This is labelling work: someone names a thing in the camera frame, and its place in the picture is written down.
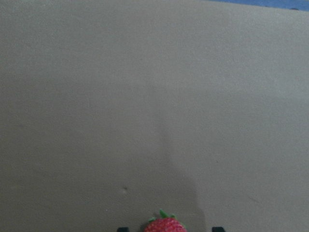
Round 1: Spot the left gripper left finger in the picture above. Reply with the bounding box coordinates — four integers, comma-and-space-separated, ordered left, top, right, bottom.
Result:
117, 227, 128, 232

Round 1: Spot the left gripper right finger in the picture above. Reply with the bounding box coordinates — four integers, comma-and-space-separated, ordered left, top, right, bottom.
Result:
211, 227, 225, 232

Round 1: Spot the red strawberry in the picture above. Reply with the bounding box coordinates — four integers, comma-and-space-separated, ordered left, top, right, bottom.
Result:
142, 209, 187, 232

